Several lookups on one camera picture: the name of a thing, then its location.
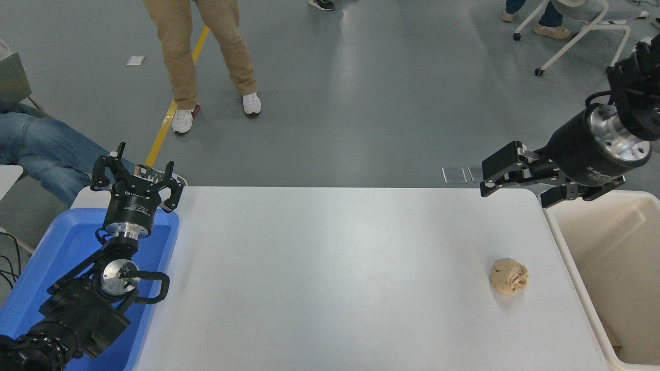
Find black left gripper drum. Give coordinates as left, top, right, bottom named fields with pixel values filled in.
left=103, top=175, right=166, bottom=230

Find white wheeled chair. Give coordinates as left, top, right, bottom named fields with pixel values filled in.
left=513, top=0, right=649, bottom=77

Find black floor cables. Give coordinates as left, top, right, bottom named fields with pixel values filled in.
left=0, top=231, right=22, bottom=289

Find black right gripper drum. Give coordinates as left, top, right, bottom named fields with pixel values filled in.
left=541, top=106, right=627, bottom=188

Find seated person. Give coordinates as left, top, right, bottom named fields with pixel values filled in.
left=0, top=39, right=188, bottom=208

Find tan paper ball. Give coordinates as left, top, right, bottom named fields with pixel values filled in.
left=489, top=258, right=530, bottom=296

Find person on chair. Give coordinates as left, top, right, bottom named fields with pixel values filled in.
left=501, top=0, right=572, bottom=40

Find blue plastic tray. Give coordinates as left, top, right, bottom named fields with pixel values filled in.
left=0, top=208, right=180, bottom=371

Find standing person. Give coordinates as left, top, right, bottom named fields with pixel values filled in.
left=142, top=0, right=262, bottom=136

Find white side table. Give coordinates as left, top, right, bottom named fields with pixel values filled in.
left=0, top=164, right=24, bottom=201

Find grey laptop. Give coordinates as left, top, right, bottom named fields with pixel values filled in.
left=0, top=52, right=32, bottom=112

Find large pale bin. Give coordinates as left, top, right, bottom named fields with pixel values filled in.
left=538, top=190, right=660, bottom=371

